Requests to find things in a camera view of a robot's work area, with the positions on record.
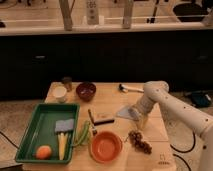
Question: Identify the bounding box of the grey towel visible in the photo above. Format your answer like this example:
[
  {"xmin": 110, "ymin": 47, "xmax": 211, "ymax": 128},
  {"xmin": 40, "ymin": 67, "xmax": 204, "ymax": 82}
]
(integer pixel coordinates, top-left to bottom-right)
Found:
[{"xmin": 116, "ymin": 105, "xmax": 139, "ymax": 121}]

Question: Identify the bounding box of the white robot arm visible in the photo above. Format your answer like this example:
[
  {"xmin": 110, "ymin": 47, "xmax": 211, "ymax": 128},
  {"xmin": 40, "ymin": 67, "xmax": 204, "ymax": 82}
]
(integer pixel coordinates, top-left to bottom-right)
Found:
[{"xmin": 135, "ymin": 81, "xmax": 213, "ymax": 171}]

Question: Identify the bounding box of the orange red bowl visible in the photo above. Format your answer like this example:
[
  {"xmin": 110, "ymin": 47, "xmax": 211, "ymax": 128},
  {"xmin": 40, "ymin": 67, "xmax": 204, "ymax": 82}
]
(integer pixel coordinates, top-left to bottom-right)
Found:
[{"xmin": 90, "ymin": 131, "xmax": 123, "ymax": 164}]

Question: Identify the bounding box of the dark maroon bowl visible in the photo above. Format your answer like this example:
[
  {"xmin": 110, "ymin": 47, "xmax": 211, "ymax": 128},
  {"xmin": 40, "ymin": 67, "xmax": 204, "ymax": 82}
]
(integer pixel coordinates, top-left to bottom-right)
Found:
[{"xmin": 76, "ymin": 82, "xmax": 96, "ymax": 102}]

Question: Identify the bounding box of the bunch of dark grapes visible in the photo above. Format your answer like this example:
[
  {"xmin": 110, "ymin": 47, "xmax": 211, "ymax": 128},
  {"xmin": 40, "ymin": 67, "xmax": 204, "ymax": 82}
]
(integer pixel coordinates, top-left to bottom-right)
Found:
[{"xmin": 128, "ymin": 130, "xmax": 152, "ymax": 154}]

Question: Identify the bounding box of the dark rectangular block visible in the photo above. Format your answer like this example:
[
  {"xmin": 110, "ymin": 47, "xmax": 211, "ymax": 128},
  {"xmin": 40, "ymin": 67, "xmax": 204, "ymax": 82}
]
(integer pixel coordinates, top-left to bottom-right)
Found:
[{"xmin": 94, "ymin": 114, "xmax": 115, "ymax": 126}]

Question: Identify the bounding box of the small paint brush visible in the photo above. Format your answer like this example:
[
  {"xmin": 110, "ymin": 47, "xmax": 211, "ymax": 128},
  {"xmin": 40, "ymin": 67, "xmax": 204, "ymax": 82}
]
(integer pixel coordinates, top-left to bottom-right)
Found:
[{"xmin": 88, "ymin": 109, "xmax": 97, "ymax": 136}]

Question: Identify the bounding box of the green pea pod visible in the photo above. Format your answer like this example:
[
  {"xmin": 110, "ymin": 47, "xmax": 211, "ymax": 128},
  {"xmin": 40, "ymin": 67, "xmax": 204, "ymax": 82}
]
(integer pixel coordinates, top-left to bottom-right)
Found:
[{"xmin": 73, "ymin": 121, "xmax": 90, "ymax": 147}]

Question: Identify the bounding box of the yellow corn cob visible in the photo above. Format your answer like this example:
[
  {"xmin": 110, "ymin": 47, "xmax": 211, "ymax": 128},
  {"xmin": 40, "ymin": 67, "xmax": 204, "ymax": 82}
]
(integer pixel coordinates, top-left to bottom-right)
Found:
[{"xmin": 58, "ymin": 133, "xmax": 68, "ymax": 160}]

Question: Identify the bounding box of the white cup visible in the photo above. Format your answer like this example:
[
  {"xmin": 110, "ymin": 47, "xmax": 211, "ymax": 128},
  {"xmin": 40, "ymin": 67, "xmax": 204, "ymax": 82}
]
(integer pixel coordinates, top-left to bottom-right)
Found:
[{"xmin": 53, "ymin": 86, "xmax": 67, "ymax": 103}]

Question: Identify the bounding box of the green plastic tray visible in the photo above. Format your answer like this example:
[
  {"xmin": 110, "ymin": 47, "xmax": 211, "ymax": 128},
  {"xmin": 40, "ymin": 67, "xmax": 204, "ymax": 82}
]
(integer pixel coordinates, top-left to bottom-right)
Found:
[{"xmin": 15, "ymin": 103, "xmax": 79, "ymax": 164}]

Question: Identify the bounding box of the orange fruit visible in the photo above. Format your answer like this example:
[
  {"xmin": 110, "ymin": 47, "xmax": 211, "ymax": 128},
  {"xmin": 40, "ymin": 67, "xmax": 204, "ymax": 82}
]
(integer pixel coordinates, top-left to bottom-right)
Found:
[{"xmin": 35, "ymin": 145, "xmax": 52, "ymax": 160}]

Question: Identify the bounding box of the black cable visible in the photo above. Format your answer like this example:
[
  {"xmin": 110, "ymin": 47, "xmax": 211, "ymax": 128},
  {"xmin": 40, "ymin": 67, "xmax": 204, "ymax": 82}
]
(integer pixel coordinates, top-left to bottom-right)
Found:
[{"xmin": 169, "ymin": 129, "xmax": 198, "ymax": 171}]

